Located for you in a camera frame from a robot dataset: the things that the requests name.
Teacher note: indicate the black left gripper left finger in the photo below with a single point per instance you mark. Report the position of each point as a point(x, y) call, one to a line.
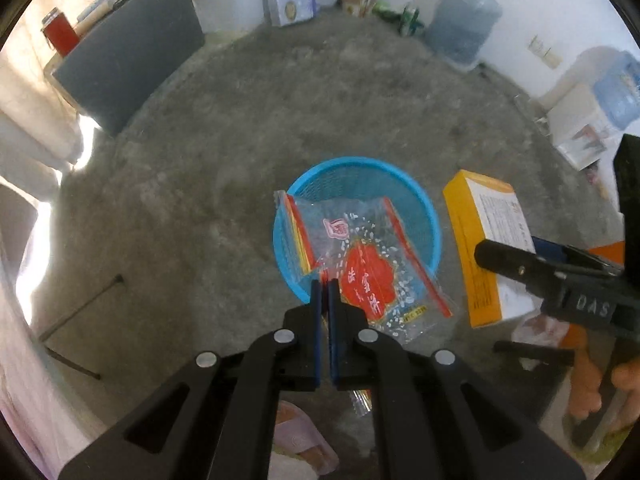
point(212, 420)

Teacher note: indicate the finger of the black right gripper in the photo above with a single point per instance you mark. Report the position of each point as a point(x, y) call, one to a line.
point(542, 271)

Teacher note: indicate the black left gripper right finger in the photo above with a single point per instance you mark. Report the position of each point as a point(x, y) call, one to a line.
point(433, 417)

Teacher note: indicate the yellow white cardboard box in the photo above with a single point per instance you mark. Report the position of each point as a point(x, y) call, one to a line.
point(489, 226)

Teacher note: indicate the clear red snack bag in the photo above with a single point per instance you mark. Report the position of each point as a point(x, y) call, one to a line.
point(364, 246)

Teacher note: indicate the blue plastic trash basket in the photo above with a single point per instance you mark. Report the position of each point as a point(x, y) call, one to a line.
point(361, 178)

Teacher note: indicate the right hand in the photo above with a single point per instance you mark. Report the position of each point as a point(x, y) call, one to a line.
point(586, 378)

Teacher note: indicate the white box on floor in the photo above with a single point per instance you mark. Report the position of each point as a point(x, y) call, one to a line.
point(579, 128)

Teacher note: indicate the large blue water jug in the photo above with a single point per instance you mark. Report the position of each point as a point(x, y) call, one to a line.
point(460, 28)

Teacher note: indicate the green glass bottle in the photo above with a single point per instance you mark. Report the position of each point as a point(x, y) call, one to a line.
point(407, 21)

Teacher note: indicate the cream curtain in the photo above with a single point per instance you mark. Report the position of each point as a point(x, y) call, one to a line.
point(40, 136)

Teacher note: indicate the dark grey side cabinet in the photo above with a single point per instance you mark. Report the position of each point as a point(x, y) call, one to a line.
point(118, 65)

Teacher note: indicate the red thermos jug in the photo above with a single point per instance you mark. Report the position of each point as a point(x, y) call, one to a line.
point(59, 32)

